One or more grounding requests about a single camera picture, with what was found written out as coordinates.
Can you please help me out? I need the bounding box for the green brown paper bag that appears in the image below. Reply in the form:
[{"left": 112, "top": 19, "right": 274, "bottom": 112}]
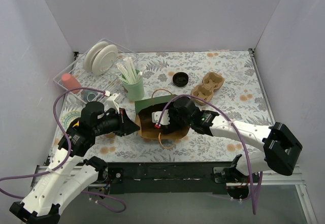
[{"left": 135, "top": 89, "right": 189, "bottom": 149}]

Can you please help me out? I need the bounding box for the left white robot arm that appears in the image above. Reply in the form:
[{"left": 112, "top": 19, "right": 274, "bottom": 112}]
[{"left": 9, "top": 102, "right": 140, "bottom": 223}]

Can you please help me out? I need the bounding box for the black coffee lid stack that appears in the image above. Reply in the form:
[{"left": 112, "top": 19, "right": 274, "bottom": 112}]
[{"left": 172, "top": 72, "right": 189, "bottom": 87}]

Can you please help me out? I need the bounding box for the yellow blue patterned bowl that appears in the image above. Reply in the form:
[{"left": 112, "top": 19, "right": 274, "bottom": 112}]
[{"left": 60, "top": 111, "right": 81, "bottom": 130}]

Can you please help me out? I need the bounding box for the green straw holder cup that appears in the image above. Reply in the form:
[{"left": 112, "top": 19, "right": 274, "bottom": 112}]
[{"left": 122, "top": 75, "right": 145, "bottom": 101}]

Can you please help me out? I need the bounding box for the grey blue small bowl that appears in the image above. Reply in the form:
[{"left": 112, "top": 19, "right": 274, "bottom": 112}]
[{"left": 81, "top": 89, "right": 98, "bottom": 103}]

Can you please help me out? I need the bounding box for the pink plastic cup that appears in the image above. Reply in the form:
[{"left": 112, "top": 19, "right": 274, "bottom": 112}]
[{"left": 61, "top": 73, "right": 81, "bottom": 94}]

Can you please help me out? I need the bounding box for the floral patterned table mat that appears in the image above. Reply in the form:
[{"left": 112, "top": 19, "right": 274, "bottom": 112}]
[{"left": 52, "top": 50, "right": 281, "bottom": 163}]

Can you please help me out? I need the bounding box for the white wrapped straws bundle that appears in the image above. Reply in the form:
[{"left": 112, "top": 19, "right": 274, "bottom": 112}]
[{"left": 117, "top": 56, "right": 147, "bottom": 85}]

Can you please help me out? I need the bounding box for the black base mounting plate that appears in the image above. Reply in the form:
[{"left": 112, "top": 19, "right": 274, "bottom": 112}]
[{"left": 95, "top": 162, "right": 248, "bottom": 195}]

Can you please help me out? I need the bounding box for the clear plastic dish rack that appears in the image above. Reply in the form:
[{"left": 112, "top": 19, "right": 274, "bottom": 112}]
[{"left": 53, "top": 39, "right": 140, "bottom": 103}]

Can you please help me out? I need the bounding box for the white plate front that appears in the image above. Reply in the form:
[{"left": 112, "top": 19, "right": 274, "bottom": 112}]
[{"left": 92, "top": 45, "right": 118, "bottom": 76}]

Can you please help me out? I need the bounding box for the white plate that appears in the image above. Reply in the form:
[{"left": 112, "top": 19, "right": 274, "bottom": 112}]
[
  {"left": 92, "top": 45, "right": 118, "bottom": 76},
  {"left": 83, "top": 41, "right": 109, "bottom": 72}
]

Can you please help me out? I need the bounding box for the white plate rear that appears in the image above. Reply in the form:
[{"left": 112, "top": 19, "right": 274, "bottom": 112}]
[{"left": 83, "top": 41, "right": 109, "bottom": 72}]

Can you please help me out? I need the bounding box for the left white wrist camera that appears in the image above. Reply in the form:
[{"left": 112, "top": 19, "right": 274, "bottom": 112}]
[{"left": 104, "top": 90, "right": 120, "bottom": 114}]

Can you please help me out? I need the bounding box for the aluminium frame rail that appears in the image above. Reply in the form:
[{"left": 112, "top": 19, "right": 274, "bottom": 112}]
[{"left": 21, "top": 165, "right": 318, "bottom": 224}]

